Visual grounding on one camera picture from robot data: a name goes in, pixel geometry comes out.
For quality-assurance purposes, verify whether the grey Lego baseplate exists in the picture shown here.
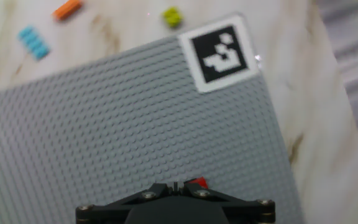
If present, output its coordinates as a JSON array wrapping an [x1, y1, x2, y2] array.
[[0, 12, 306, 224]]

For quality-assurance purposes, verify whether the black white ArUco marker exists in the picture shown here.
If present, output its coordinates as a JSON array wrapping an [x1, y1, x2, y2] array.
[[177, 13, 261, 95]]

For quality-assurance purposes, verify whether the small lime Lego brick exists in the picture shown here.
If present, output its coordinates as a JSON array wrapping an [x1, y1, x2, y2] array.
[[162, 6, 185, 29]]

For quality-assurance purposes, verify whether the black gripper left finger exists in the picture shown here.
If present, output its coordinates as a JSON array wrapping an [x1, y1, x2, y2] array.
[[75, 182, 176, 224]]

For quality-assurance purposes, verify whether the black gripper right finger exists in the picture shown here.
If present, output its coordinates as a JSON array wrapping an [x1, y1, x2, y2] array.
[[181, 182, 276, 224]]

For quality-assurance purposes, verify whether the cyan Lego brick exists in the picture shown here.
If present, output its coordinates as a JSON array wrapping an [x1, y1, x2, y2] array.
[[17, 25, 52, 62]]

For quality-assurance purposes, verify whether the red Lego brick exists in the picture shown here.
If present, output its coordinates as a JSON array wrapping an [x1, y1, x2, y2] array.
[[183, 176, 209, 190]]

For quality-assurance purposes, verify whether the orange Lego brick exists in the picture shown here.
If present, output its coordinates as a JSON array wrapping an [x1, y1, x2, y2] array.
[[52, 0, 85, 22]]

